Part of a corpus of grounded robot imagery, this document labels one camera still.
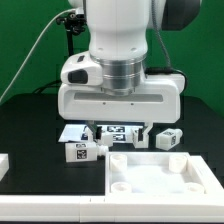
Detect white obstacle fence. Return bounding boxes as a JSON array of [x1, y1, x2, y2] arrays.
[[0, 154, 224, 224]]

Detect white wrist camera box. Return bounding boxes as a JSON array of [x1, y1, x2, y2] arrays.
[[60, 51, 103, 86]]

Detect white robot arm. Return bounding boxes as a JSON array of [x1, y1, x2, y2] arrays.
[[58, 0, 202, 144]]

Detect paper sheet with tags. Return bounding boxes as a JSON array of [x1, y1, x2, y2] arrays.
[[59, 124, 133, 143]]

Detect black cables at base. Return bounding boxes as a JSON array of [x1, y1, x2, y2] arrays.
[[32, 79, 63, 95]]

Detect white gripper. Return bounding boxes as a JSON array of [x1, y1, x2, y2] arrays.
[[58, 74, 185, 141]]

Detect grey cable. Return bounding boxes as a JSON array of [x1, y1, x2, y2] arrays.
[[0, 8, 76, 104]]

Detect black camera stand pole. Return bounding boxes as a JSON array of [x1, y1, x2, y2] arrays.
[[56, 12, 86, 56]]

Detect white square table top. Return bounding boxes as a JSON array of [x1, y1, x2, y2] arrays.
[[105, 152, 211, 195]]

